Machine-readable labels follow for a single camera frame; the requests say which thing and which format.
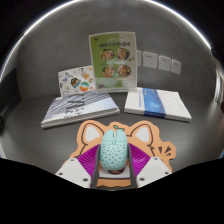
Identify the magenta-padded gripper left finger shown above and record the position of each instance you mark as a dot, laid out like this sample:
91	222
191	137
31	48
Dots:
75	170

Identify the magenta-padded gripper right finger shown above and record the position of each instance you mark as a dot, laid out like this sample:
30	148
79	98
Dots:
151	170

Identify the mint green perforated computer mouse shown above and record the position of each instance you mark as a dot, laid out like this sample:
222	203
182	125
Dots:
114	150

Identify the orange corgi-shaped mouse pad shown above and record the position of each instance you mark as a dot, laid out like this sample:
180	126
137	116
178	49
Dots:
90	135

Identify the grey striped book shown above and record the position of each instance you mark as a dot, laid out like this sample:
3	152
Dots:
80	108

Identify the white book with blue band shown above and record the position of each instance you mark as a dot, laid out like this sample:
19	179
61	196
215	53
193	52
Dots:
163	103

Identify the white sticker sheet card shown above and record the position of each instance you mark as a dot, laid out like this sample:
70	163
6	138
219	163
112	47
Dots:
76	81

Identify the green food menu sign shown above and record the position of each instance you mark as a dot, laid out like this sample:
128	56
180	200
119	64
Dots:
113	60

